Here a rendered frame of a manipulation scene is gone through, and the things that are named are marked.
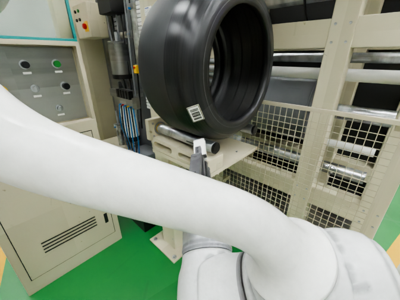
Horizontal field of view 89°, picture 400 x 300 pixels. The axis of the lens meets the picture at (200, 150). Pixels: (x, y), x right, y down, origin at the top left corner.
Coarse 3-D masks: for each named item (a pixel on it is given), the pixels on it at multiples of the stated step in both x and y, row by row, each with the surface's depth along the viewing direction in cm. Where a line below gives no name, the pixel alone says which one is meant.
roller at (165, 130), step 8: (160, 128) 93; (168, 128) 90; (176, 136) 86; (184, 136) 83; (192, 136) 81; (200, 136) 80; (192, 144) 81; (208, 144) 75; (216, 144) 74; (216, 152) 76
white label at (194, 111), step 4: (188, 108) 63; (192, 108) 63; (196, 108) 63; (200, 108) 64; (192, 112) 64; (196, 112) 65; (200, 112) 65; (192, 116) 66; (196, 116) 66; (200, 116) 66; (192, 120) 67; (196, 120) 67
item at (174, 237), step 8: (144, 0) 85; (152, 0) 82; (144, 8) 87; (144, 16) 88; (152, 112) 107; (160, 160) 116; (168, 160) 111; (184, 168) 122; (168, 232) 138; (176, 232) 135; (168, 240) 142; (176, 240) 137
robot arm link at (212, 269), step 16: (192, 256) 33; (208, 256) 32; (224, 256) 31; (240, 256) 30; (192, 272) 31; (208, 272) 30; (224, 272) 29; (240, 272) 27; (192, 288) 29; (208, 288) 28; (224, 288) 27; (240, 288) 26
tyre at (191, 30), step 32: (160, 0) 65; (192, 0) 55; (224, 0) 57; (256, 0) 67; (160, 32) 60; (192, 32) 55; (224, 32) 96; (256, 32) 88; (160, 64) 61; (192, 64) 57; (224, 64) 105; (256, 64) 96; (160, 96) 68; (192, 96) 61; (224, 96) 108; (256, 96) 89; (192, 128) 71; (224, 128) 76
